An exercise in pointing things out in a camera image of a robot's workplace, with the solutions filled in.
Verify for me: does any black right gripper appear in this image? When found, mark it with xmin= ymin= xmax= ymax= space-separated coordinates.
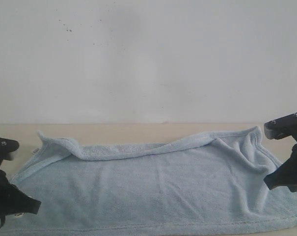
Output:
xmin=264 ymin=144 xmax=297 ymax=192

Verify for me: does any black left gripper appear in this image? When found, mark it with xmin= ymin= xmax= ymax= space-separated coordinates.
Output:
xmin=0 ymin=170 xmax=41 ymax=217

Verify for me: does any light blue terry towel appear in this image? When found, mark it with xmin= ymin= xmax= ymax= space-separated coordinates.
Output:
xmin=0 ymin=126 xmax=297 ymax=236

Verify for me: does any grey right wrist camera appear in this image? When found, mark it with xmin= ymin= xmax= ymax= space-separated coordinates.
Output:
xmin=264 ymin=112 xmax=297 ymax=141

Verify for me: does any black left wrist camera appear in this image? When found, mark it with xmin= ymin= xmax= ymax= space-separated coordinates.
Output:
xmin=0 ymin=138 xmax=20 ymax=166

